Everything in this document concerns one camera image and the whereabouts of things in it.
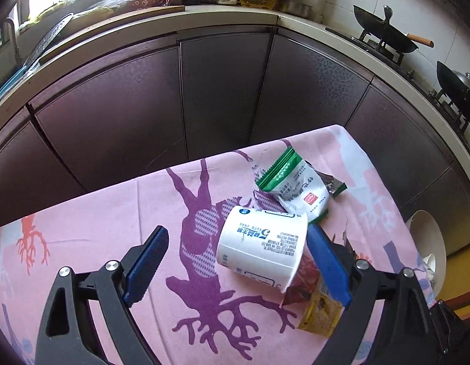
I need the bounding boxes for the dark kitchen cabinets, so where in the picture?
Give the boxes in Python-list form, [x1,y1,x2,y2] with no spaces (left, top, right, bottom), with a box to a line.
[0,26,470,253]

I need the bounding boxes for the black wok with lid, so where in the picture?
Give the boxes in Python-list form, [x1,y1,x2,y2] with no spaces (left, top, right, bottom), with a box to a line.
[437,61,470,122]

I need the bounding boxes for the white yogurt carton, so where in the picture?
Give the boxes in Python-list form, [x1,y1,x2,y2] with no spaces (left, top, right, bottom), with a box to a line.
[216,206,308,293]

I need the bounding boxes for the dark red snack packet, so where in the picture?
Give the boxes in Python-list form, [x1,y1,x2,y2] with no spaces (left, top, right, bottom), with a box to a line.
[282,231,358,307]

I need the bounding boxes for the yellow snack packet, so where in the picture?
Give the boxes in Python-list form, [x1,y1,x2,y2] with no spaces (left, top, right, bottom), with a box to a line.
[298,279,343,338]

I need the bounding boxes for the pink floral tablecloth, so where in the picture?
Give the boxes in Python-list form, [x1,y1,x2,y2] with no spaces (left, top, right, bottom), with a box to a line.
[0,125,434,364]

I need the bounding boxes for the black wok wooden handle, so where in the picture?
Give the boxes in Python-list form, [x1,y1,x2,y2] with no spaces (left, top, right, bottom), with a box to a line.
[354,5,434,54]

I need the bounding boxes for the tan round trash bin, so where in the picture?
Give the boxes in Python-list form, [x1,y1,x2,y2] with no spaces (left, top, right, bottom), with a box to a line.
[406,210,447,297]

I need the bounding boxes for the green white snack packet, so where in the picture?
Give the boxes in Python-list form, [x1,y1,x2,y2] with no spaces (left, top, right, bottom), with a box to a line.
[256,146,347,224]

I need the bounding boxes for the sink faucet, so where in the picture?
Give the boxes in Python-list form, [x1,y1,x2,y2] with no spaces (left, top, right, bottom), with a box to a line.
[2,17,23,67]

